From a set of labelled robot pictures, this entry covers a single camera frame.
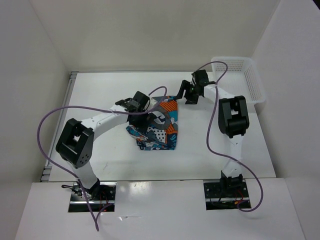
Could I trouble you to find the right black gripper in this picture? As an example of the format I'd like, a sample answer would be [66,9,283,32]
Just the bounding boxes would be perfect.
[174,79,200,105]

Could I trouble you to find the colourful patterned shorts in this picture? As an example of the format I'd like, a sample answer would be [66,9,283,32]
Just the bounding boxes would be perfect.
[126,95,178,151]

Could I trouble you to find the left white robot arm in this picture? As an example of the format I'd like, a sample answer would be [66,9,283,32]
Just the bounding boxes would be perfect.
[55,91,158,200]

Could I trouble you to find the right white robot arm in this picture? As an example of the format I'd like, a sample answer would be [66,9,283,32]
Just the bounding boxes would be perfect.
[174,70,250,197]

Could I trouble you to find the white perforated plastic basket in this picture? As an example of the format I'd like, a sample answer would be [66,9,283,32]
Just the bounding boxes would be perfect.
[211,56,266,105]

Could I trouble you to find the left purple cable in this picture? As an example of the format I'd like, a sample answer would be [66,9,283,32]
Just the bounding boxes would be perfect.
[36,86,168,232]

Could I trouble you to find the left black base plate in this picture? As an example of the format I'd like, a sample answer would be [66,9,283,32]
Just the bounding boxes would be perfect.
[61,182,117,213]

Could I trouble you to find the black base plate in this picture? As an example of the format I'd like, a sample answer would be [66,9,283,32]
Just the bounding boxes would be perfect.
[203,180,252,211]
[61,182,117,213]

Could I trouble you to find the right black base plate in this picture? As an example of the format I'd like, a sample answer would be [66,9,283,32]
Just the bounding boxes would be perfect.
[203,180,252,211]

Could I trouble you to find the aluminium table edge rail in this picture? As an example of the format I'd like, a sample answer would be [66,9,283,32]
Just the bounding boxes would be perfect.
[40,71,79,183]

